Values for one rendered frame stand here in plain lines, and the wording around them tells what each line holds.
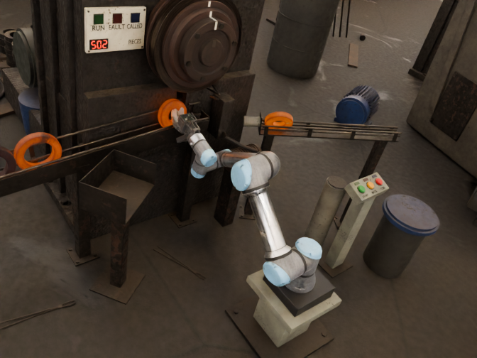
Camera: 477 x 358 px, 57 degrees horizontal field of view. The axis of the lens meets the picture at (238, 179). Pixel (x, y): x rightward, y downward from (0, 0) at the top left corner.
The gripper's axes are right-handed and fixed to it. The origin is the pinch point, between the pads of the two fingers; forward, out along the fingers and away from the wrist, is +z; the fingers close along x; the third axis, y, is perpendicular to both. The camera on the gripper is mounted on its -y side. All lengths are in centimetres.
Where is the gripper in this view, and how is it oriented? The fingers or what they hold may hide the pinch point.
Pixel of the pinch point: (173, 111)
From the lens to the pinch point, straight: 221.1
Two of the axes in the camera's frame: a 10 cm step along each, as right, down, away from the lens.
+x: -7.8, 2.5, -5.8
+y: 3.4, -6.1, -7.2
